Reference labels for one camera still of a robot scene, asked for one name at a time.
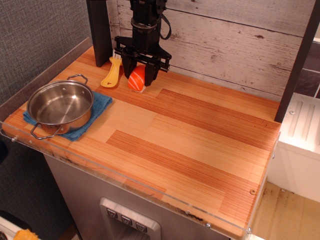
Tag dark upright post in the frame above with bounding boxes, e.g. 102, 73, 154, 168
274, 0, 320, 123
86, 0, 113, 67

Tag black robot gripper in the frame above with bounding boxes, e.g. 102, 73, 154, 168
115, 26, 172, 87

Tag dark left upright post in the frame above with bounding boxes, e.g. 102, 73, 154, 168
86, 0, 113, 67

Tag stainless steel pot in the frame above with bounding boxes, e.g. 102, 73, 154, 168
27, 74, 95, 140

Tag orange salmon sushi toy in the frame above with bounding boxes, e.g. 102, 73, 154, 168
128, 65, 146, 93

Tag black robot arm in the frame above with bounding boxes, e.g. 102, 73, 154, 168
115, 0, 172, 87

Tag dark right upright post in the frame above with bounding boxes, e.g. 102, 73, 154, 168
274, 0, 320, 123

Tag yellow object bottom left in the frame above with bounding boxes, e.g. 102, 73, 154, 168
13, 229, 39, 240

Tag white cabinet at right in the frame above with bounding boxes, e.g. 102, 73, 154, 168
267, 93, 320, 202

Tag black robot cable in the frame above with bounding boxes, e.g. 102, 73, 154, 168
159, 13, 173, 41

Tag silver dispenser panel with buttons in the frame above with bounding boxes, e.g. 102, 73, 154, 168
99, 197, 162, 240

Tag yellow brush white bristles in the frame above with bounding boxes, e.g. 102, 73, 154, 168
100, 50, 122, 88

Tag grey toy fridge cabinet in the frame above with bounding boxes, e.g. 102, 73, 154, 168
45, 155, 226, 240

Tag clear acrylic edge guard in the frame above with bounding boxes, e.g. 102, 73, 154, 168
3, 115, 280, 240

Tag blue folded cloth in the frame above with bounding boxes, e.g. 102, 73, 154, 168
23, 91, 113, 142

